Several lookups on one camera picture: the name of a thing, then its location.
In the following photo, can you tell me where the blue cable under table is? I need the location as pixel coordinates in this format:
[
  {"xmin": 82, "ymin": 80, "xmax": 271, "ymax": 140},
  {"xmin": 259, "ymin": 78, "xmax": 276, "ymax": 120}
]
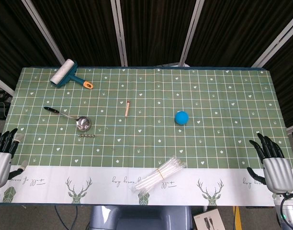
[{"xmin": 54, "ymin": 205, "xmax": 67, "ymax": 230}]

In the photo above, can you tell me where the white partition frame post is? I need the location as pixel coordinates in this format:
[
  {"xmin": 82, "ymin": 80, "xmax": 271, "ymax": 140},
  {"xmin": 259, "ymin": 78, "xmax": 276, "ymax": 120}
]
[
  {"xmin": 110, "ymin": 0, "xmax": 128, "ymax": 67},
  {"xmin": 179, "ymin": 0, "xmax": 205, "ymax": 67},
  {"xmin": 21, "ymin": 0, "xmax": 66, "ymax": 67},
  {"xmin": 0, "ymin": 73, "xmax": 15, "ymax": 96},
  {"xmin": 251, "ymin": 13, "xmax": 293, "ymax": 69}
]

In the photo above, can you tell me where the bundle of clear straws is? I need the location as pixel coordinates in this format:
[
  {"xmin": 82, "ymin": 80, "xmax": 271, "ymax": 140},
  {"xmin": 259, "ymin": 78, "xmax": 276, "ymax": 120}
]
[{"xmin": 130, "ymin": 156, "xmax": 187, "ymax": 195}]

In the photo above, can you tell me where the teal lint roller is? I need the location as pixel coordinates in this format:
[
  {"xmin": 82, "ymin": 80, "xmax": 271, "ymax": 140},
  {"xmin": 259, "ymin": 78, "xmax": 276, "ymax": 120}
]
[{"xmin": 49, "ymin": 58, "xmax": 95, "ymax": 90}]

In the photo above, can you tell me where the small wooden stick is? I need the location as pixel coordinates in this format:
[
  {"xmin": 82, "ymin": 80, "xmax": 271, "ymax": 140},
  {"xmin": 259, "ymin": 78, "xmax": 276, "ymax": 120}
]
[{"xmin": 124, "ymin": 100, "xmax": 132, "ymax": 118}]

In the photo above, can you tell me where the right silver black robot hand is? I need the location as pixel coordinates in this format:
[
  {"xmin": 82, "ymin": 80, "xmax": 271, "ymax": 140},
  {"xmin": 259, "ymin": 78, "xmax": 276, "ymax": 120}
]
[{"xmin": 246, "ymin": 133, "xmax": 293, "ymax": 194}]

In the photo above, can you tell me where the white cardboard cable box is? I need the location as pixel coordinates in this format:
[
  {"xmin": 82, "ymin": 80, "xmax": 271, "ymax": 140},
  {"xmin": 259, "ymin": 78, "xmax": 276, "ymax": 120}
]
[{"xmin": 192, "ymin": 208, "xmax": 223, "ymax": 230}]

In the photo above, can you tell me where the blue ball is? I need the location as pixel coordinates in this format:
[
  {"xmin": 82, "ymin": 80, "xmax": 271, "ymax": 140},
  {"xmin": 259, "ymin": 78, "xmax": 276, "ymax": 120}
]
[{"xmin": 174, "ymin": 110, "xmax": 190, "ymax": 127}]

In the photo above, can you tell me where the steel ladle with black handle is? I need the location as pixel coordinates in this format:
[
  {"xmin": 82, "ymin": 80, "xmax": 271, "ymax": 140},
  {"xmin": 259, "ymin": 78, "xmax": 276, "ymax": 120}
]
[{"xmin": 43, "ymin": 106, "xmax": 93, "ymax": 132}]

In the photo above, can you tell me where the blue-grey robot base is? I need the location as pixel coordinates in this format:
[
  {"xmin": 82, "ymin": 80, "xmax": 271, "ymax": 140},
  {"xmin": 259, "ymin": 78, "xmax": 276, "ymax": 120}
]
[{"xmin": 88, "ymin": 205, "xmax": 193, "ymax": 230}]

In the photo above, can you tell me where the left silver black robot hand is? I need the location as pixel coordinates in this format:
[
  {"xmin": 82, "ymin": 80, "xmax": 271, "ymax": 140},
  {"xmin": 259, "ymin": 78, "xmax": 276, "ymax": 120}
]
[{"xmin": 0, "ymin": 128, "xmax": 26, "ymax": 189}]

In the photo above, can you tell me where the green checked tablecloth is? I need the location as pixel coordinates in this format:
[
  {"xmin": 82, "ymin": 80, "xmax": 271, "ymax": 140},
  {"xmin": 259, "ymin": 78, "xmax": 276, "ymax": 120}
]
[{"xmin": 0, "ymin": 67, "xmax": 293, "ymax": 207}]

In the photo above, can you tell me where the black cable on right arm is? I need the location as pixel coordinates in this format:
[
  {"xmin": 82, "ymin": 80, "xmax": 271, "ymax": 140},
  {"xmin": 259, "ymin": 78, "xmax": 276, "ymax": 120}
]
[{"xmin": 279, "ymin": 191, "xmax": 293, "ymax": 225}]

